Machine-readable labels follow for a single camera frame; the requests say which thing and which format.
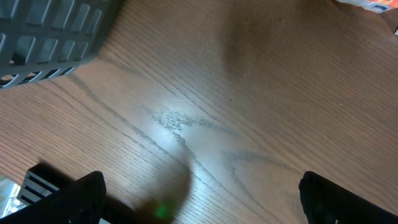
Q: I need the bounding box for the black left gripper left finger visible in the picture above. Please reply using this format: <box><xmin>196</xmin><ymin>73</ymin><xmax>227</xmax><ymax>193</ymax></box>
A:
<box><xmin>1</xmin><ymin>171</ymin><xmax>106</xmax><ymax>224</ymax></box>

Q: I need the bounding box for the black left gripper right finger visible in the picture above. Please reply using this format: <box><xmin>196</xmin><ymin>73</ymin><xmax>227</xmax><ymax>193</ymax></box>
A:
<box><xmin>298</xmin><ymin>171</ymin><xmax>397</xmax><ymax>224</ymax></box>

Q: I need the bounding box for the grey plastic mesh basket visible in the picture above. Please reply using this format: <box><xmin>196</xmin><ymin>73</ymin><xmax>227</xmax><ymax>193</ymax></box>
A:
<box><xmin>1</xmin><ymin>0</ymin><xmax>122</xmax><ymax>89</ymax></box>

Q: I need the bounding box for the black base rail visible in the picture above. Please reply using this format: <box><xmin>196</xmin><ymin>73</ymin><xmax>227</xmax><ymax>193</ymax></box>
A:
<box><xmin>17</xmin><ymin>162</ymin><xmax>139</xmax><ymax>224</ymax></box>

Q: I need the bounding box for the small orange juice box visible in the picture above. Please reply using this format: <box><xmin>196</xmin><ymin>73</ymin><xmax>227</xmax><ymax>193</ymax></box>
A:
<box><xmin>337</xmin><ymin>0</ymin><xmax>397</xmax><ymax>13</ymax></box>

